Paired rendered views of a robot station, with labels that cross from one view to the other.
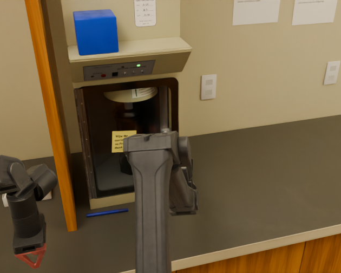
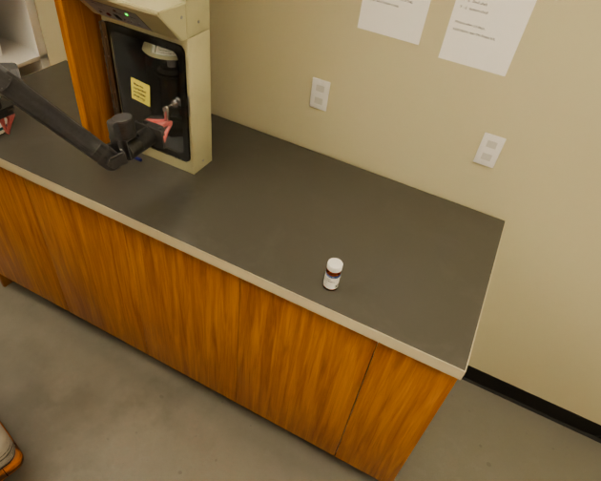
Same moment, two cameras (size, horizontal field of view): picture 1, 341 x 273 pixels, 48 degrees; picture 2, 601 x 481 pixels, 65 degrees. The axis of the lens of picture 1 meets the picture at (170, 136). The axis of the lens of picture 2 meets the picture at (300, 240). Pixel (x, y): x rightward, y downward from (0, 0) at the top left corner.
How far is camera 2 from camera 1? 1.18 m
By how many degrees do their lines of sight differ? 32
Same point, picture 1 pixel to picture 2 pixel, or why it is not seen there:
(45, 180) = not seen: hidden behind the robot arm
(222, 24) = (345, 21)
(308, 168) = (333, 229)
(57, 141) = (71, 60)
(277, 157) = (327, 203)
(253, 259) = (188, 260)
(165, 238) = not seen: outside the picture
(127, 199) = (150, 152)
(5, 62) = not seen: outside the picture
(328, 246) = (266, 301)
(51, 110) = (64, 29)
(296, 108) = (428, 175)
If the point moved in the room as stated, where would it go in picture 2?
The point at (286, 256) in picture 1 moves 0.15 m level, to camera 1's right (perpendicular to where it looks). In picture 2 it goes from (222, 281) to (256, 307)
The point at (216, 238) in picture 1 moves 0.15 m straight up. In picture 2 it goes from (158, 217) to (154, 177)
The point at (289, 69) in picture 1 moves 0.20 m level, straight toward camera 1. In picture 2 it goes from (425, 117) to (380, 127)
